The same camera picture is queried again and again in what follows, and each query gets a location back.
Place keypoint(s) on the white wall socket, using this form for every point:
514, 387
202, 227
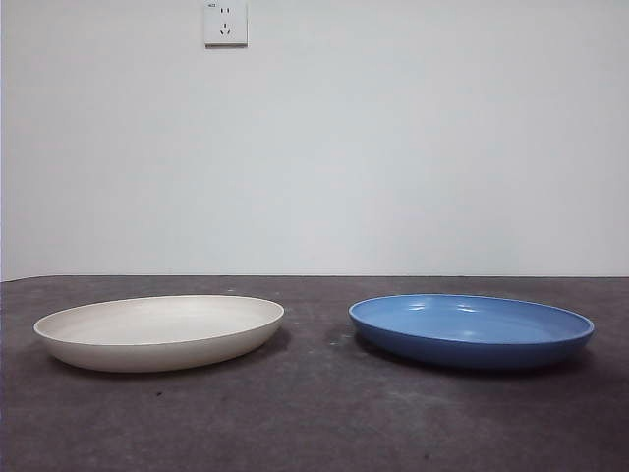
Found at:
226, 27

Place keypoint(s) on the blue round plate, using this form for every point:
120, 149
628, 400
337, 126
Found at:
467, 324

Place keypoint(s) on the white round plate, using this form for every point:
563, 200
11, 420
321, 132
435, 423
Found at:
157, 339

